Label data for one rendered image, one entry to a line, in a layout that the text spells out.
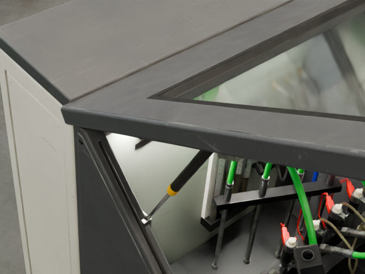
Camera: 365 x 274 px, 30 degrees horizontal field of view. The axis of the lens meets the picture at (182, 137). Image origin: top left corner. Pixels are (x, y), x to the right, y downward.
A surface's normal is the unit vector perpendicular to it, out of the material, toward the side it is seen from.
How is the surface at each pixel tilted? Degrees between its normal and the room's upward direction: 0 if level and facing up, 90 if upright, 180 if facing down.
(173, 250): 90
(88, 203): 90
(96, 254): 90
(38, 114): 90
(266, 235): 0
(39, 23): 0
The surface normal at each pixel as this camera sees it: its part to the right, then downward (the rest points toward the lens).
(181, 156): 0.66, 0.54
